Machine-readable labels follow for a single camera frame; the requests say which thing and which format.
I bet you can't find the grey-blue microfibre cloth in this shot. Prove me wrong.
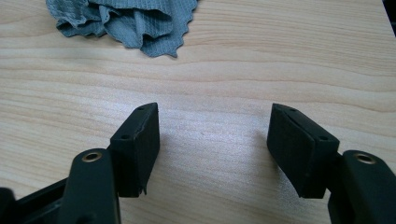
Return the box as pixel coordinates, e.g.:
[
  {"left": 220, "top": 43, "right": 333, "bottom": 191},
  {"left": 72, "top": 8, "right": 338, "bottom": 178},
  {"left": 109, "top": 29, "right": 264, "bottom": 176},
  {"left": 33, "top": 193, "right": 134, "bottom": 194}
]
[{"left": 46, "top": 0, "right": 199, "bottom": 59}]

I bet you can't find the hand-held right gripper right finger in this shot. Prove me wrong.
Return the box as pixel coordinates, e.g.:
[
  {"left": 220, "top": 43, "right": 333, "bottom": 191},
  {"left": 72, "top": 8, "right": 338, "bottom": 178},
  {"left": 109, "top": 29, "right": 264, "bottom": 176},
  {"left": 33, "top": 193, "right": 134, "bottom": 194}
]
[{"left": 266, "top": 103, "right": 396, "bottom": 224}]

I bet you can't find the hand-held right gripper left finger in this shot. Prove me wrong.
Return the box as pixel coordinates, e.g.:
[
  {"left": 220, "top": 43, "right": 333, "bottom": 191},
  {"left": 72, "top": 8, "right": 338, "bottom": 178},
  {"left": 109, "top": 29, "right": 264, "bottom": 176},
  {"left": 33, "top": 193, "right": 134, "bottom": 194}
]
[{"left": 57, "top": 102, "right": 161, "bottom": 224}]

